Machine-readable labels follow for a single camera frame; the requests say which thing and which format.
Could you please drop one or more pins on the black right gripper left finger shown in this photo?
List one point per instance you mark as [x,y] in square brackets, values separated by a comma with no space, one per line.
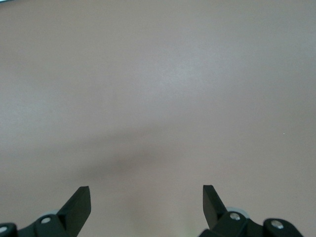
[74,214]

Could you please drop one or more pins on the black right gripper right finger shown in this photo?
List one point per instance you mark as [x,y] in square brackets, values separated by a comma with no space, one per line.
[214,212]

